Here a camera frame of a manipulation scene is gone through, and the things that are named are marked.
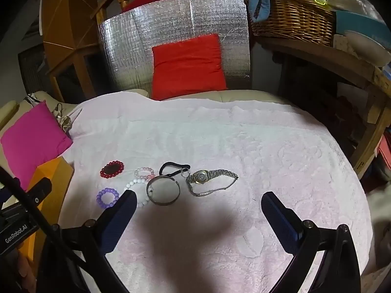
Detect purple bead bracelet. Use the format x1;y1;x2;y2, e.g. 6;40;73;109
96;187;120;210

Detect white bead bracelet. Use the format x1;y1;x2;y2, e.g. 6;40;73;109
124;177;151;209

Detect red bead bracelet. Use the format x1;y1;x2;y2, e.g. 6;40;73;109
99;160;125;179

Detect pink clear bead bracelet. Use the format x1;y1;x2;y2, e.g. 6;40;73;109
134;167;156;182

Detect black cord with ring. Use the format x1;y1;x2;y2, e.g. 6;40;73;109
158;161;191;178

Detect orange cardboard tray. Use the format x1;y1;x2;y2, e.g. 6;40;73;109
21;157;74;267

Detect magenta cushion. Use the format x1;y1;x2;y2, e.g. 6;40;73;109
1;101;72;189

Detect pink white bedspread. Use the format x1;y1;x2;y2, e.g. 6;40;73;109
60;92;372;292

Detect patterned small pouch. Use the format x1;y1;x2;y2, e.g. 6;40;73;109
52;103;72;134

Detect red cushion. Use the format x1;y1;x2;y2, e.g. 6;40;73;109
151;34;227;101

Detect silver foil insulation panel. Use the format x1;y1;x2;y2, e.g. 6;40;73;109
98;0;251;92

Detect wicker basket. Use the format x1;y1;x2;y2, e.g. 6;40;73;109
250;0;335;46

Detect wooden cabinet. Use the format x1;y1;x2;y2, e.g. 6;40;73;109
40;0;99;102

